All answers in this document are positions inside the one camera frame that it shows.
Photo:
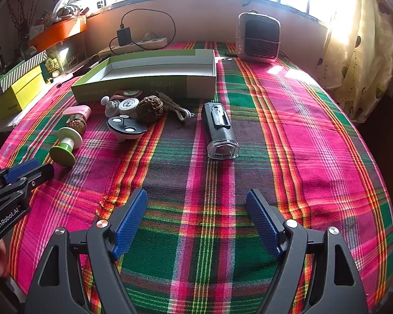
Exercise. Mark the green white striped box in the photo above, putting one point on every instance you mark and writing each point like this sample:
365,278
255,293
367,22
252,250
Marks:
26,67

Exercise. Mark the pink white clip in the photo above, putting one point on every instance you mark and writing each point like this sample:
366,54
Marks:
80,111

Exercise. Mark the black phone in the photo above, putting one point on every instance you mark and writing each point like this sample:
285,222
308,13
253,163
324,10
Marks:
91,65

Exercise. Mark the white plastic bag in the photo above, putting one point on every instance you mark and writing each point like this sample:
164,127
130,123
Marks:
67,8

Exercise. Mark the cream dotted curtain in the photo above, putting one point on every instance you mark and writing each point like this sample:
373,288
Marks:
363,55

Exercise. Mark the black flashlight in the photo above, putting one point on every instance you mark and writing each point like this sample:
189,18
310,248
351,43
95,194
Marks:
217,127

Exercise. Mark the person's left hand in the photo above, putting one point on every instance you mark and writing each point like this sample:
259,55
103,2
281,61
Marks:
3,258

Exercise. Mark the green white cardboard box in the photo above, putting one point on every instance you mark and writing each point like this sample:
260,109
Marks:
157,68

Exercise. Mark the small grey fan heater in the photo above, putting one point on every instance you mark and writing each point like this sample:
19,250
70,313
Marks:
258,36

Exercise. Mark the black oval gadget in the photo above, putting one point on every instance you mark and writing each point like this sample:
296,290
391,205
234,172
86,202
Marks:
127,129

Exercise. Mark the small black plug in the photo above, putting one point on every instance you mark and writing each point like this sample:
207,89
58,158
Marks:
231,53

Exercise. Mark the large brown walnut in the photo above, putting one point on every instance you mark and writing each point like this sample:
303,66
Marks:
149,108

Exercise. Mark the orange box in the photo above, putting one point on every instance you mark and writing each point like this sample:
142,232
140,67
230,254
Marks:
57,31

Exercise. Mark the plaid pink green blanket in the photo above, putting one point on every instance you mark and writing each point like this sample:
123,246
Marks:
281,137

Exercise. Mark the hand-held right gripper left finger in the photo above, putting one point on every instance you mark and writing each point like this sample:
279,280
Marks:
131,222

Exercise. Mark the grey round knob gadget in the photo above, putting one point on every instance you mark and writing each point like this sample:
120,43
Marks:
111,106

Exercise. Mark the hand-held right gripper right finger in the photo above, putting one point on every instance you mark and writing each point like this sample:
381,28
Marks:
263,222

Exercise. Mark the cream power strip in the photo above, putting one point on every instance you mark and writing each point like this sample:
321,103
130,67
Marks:
144,43

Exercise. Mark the yellow box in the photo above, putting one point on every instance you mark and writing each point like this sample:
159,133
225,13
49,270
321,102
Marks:
23,88

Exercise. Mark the small brown walnut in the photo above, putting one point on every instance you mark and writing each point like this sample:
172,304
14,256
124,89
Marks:
77,126

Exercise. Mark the white plug adapter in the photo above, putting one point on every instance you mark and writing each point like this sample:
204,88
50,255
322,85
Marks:
148,36

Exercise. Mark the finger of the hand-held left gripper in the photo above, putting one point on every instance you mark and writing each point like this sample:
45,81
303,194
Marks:
41,174
19,170

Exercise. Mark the small white bottle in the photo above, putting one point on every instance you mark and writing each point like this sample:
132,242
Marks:
128,104

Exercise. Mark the pink clip with green pad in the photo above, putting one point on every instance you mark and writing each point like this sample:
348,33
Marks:
131,93

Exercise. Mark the small green ornament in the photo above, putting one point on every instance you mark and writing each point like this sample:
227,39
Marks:
50,63

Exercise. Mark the black charger adapter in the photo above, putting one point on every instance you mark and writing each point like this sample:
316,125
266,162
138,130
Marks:
123,36

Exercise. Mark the green white spool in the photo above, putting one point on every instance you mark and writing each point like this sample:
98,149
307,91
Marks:
65,144

